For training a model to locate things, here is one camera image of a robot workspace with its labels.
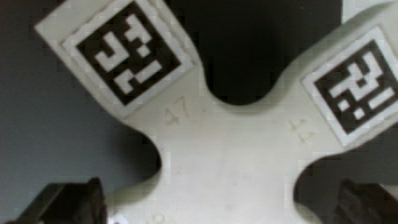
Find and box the white cross-shaped table base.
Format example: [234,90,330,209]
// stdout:
[35,0,398,224]

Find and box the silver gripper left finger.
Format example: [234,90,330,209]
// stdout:
[15,177,106,224]

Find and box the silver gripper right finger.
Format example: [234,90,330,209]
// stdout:
[332,180,398,224]

